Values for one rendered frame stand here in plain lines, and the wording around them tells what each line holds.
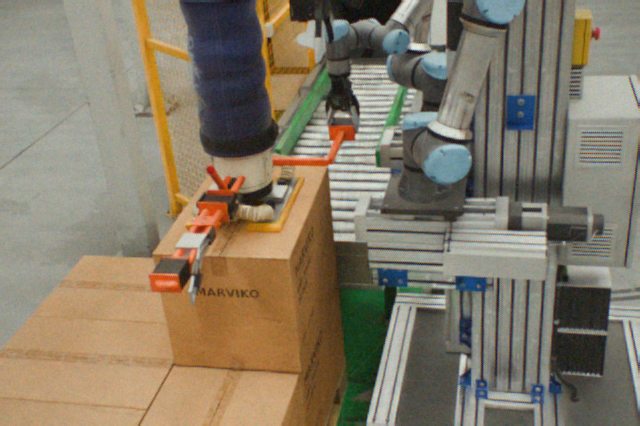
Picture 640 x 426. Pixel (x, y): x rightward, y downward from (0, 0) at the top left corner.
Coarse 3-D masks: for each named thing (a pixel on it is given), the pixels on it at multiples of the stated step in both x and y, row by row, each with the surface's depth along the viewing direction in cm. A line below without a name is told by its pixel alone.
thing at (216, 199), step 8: (208, 192) 226; (216, 192) 225; (224, 192) 224; (232, 192) 224; (200, 200) 221; (208, 200) 222; (216, 200) 222; (224, 200) 222; (232, 200) 220; (200, 208) 219; (208, 208) 219; (216, 208) 218; (224, 208) 218; (232, 208) 222; (224, 216) 219; (232, 216) 220
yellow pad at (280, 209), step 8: (296, 176) 261; (280, 184) 251; (288, 184) 255; (296, 184) 256; (288, 192) 250; (296, 192) 251; (272, 200) 241; (288, 200) 247; (272, 208) 240; (280, 208) 241; (288, 208) 242; (280, 216) 238; (248, 224) 235; (256, 224) 235; (264, 224) 234; (272, 224) 234; (280, 224) 234
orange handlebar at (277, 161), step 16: (336, 144) 251; (272, 160) 245; (288, 160) 244; (304, 160) 243; (320, 160) 242; (240, 176) 236; (192, 224) 211; (208, 224) 211; (192, 256) 198; (160, 288) 188
